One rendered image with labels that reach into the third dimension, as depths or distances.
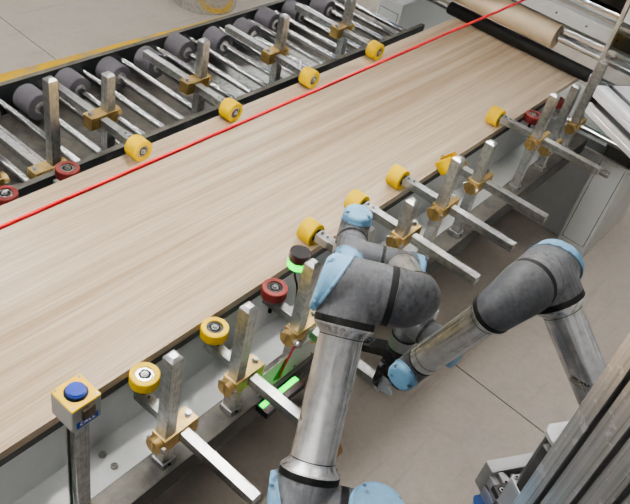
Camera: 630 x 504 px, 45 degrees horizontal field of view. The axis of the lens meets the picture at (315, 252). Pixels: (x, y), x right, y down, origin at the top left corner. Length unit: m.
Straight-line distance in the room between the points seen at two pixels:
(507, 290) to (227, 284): 0.97
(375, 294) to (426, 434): 1.87
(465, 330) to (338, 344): 0.36
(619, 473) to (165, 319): 1.39
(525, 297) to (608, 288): 2.79
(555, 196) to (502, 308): 2.90
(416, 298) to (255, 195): 1.29
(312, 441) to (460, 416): 1.95
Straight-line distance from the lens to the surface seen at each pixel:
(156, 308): 2.16
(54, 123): 2.68
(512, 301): 1.55
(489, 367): 3.56
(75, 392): 1.56
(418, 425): 3.22
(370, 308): 1.38
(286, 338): 2.20
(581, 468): 1.13
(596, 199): 4.19
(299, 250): 2.05
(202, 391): 2.34
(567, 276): 1.64
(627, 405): 1.03
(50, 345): 2.08
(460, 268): 2.44
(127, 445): 2.22
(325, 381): 1.39
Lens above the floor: 2.47
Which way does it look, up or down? 41 degrees down
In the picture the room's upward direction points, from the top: 14 degrees clockwise
